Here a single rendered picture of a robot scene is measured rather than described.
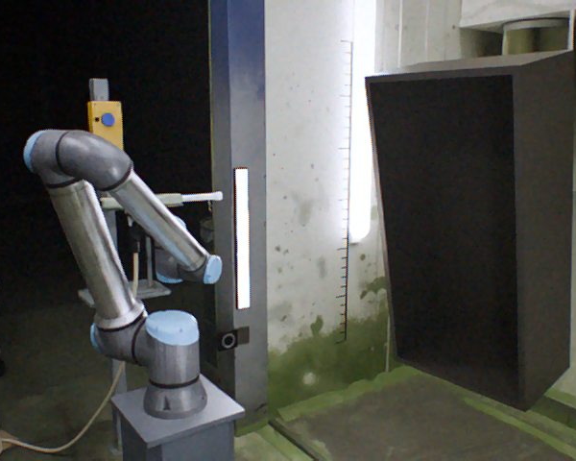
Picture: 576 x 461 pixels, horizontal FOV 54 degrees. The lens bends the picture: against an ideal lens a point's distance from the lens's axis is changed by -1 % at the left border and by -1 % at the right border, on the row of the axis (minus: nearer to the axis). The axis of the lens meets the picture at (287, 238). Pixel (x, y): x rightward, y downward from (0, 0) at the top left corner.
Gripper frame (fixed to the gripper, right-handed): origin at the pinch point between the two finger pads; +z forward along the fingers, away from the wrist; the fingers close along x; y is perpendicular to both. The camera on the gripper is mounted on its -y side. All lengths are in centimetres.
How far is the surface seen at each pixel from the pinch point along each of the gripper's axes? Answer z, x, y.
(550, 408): -73, 175, 104
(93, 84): 30, -3, -46
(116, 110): 23.7, 3.6, -36.3
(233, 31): 9, 49, -69
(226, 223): 14, 47, 12
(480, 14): -5, 191, -87
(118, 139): 23.7, 3.7, -25.0
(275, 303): 8, 69, 52
